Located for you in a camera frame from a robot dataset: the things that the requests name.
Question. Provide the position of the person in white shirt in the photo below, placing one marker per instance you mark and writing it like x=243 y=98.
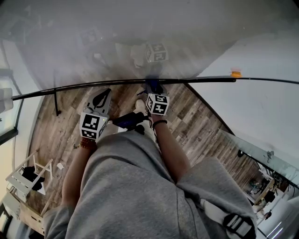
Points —
x=130 y=186

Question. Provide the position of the white wooden chair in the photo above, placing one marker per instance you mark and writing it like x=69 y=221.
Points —
x=18 y=182

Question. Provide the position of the black metal cart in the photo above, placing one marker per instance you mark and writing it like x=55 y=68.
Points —
x=264 y=165

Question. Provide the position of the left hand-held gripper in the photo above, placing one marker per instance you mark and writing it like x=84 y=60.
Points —
x=91 y=124

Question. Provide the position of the blue wiping cloth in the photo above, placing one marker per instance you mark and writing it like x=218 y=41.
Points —
x=151 y=84

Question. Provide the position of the orange round magnet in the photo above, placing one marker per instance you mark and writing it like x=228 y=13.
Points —
x=236 y=74

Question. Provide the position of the cluttered wooden workbench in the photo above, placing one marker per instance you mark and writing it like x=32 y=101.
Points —
x=266 y=193

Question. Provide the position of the white table with black frame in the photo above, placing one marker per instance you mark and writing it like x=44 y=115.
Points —
x=70 y=46

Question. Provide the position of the black waist-worn device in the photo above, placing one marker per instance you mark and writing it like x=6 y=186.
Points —
x=126 y=121

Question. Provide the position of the person's left forearm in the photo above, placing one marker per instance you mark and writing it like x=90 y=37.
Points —
x=74 y=177

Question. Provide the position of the white paper scrap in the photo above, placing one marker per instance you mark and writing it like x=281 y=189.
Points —
x=60 y=166

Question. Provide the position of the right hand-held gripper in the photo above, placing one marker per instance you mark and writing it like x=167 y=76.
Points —
x=158 y=105

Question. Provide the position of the wooden box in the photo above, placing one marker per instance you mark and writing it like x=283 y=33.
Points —
x=28 y=217

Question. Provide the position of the person's right forearm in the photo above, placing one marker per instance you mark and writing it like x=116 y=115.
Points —
x=172 y=156

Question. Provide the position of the frosted glass door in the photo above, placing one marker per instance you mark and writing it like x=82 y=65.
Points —
x=252 y=149

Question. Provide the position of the black cloth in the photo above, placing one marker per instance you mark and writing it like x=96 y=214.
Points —
x=32 y=177

